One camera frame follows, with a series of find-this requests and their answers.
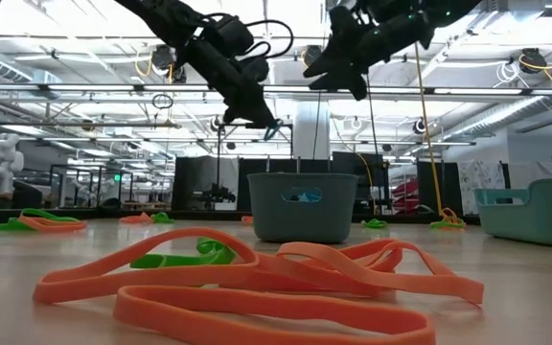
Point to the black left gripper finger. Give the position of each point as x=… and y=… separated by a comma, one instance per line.
x=257, y=98
x=242, y=112

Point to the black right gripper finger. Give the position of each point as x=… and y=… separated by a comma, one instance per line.
x=331, y=64
x=352, y=84

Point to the blue rubber band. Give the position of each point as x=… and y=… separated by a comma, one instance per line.
x=272, y=131
x=289, y=196

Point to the blue plastic basket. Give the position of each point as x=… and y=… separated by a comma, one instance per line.
x=276, y=220

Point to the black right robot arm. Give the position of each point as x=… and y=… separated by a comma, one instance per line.
x=448, y=9

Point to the white pillar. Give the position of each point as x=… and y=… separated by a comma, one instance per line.
x=307, y=139

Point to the black mesh computer case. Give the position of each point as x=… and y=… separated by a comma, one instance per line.
x=348, y=163

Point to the black partition panel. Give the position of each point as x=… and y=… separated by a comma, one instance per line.
x=436, y=187
x=199, y=182

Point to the red rack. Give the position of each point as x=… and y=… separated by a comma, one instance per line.
x=405, y=191

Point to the white patterned cover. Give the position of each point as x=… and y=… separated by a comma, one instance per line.
x=482, y=182

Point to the green plastic basket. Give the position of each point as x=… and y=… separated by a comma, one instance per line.
x=544, y=215

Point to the black camera stand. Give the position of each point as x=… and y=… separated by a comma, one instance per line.
x=218, y=158

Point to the silver ceiling duct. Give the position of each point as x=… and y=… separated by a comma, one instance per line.
x=511, y=112

